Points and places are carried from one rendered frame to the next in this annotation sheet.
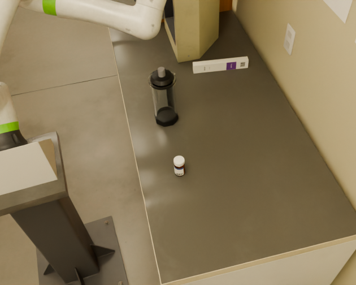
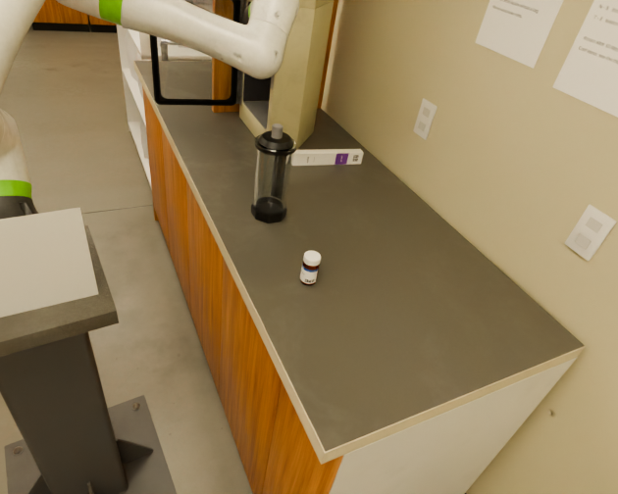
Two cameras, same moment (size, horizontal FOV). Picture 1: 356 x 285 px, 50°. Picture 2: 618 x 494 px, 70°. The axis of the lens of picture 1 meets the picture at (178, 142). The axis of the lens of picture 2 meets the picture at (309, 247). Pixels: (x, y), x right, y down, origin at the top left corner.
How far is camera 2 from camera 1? 0.56 m
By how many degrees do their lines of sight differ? 20
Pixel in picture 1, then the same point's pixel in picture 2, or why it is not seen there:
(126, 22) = (236, 43)
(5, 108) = (12, 155)
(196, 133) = (317, 231)
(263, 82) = (386, 179)
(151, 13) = (275, 34)
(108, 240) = (141, 433)
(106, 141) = (129, 289)
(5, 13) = not seen: outside the picture
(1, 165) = not seen: outside the picture
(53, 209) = (77, 359)
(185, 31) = (284, 106)
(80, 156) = not seen: hidden behind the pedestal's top
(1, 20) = not seen: outside the picture
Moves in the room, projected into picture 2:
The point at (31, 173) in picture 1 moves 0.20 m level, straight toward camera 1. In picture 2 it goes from (52, 277) to (107, 336)
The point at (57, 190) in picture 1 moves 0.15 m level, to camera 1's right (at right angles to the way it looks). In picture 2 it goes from (99, 311) to (175, 303)
